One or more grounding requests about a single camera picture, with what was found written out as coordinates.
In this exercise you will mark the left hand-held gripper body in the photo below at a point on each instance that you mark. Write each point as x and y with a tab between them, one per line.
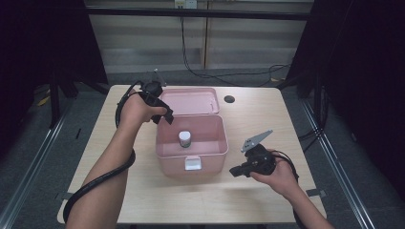
153	87

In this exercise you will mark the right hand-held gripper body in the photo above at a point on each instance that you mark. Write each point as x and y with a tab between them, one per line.
259	159

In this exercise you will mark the white-capped green label bottle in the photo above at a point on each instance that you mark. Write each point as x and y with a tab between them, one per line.
185	139

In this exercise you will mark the pink plastic storage box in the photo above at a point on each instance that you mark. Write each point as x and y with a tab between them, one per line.
192	159

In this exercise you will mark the person's left hand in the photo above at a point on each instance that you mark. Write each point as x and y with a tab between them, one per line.
138	109

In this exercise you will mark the person's right hand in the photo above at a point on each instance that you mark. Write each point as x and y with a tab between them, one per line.
278	176

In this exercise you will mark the round dark table grommet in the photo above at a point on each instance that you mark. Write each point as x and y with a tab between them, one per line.
229	99

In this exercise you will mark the grey tape mark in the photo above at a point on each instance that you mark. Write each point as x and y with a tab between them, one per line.
60	196
316	192

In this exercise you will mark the dark metal stand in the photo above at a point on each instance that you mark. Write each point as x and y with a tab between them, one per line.
320	105
54	101

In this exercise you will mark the yellow floor tape scrap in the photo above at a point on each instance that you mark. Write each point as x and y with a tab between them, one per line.
43	101

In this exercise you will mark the black horizontal metal bar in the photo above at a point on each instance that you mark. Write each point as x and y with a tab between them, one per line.
242	14

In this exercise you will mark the black curtain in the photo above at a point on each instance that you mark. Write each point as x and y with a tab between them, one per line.
38	41
366	79

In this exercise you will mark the metal floor rail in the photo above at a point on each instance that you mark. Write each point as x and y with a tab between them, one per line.
35	168
337	168

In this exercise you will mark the white wall socket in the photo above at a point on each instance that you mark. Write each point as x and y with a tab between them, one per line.
186	4

